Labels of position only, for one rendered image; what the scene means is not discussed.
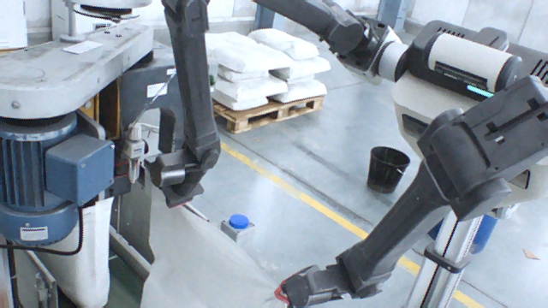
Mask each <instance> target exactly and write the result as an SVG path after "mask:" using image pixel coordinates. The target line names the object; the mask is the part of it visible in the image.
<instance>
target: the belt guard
mask: <svg viewBox="0 0 548 308"><path fill-rule="evenodd" d="M105 31H108V32H110V33H104V32H105ZM81 34H82V35H84V36H85V41H87V40H90V41H93V42H97V43H100V44H104V45H101V46H99V47H97V48H94V49H91V50H88V51H85V52H83V53H80V54H75V53H71V52H67V51H65V52H64V51H61V50H63V49H66V47H69V46H71V45H74V44H78V43H64V42H61V41H60V39H59V40H56V41H52V42H49V43H45V44H39V45H35V46H32V47H28V48H25V49H22V50H16V51H12V52H8V53H4V54H1V55H0V116H4V117H10V118H21V119H38V118H48V117H53V116H61V115H65V114H68V113H70V112H72V111H74V110H77V109H79V108H80V107H81V106H82V105H83V104H85V103H86V101H87V100H89V99H90V98H92V97H93V96H94V95H95V94H97V93H98V92H99V91H101V90H102V89H103V88H105V87H106V86H107V85H109V84H110V83H111V82H112V81H113V80H114V79H116V78H117V77H118V76H119V75H121V74H122V73H124V72H125V71H126V70H127V69H129V68H130V67H131V66H133V65H134V64H135V63H137V62H138V61H139V60H140V59H141V58H142V57H144V56H145V55H146V54H148V53H149V52H150V51H151V50H152V42H153V28H152V27H150V26H148V25H145V24H140V23H133V22H126V23H121V24H119V34H120V35H122V36H121V37H116V34H118V24H117V25H114V26H110V27H107V29H106V27H104V28H100V29H97V30H93V31H90V32H86V33H81Z"/></svg>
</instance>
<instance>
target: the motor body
mask: <svg viewBox="0 0 548 308"><path fill-rule="evenodd" d="M76 124H77V115H76V114H75V112H74V111H72V112H70V113H68V114H67V115H66V117H64V118H63V119H62V120H61V121H58V122H56V123H52V124H50V125H45V126H39V127H21V126H15V125H10V124H8V123H5V122H2V121H1V120H0V234H1V235H2V236H3V237H4V238H5V239H7V240H8V241H10V242H12V243H14V244H16V245H19V246H28V247H40V246H48V245H51V244H54V243H56V242H58V241H60V240H64V239H65V238H67V237H68V236H69V235H70V234H71V233H72V231H73V230H74V229H75V227H76V225H77V223H78V220H79V211H78V205H76V204H75V203H74V202H72V201H70V200H67V199H65V198H62V197H60V196H57V195H56V194H54V193H51V192H48V191H47V188H46V173H45V153H46V152H47V151H48V150H49V149H50V148H52V147H54V146H56V145H59V144H61V143H62V142H63V141H65V140H67V139H70V137H71V136H75V135H77V134H78V127H77V126H76Z"/></svg>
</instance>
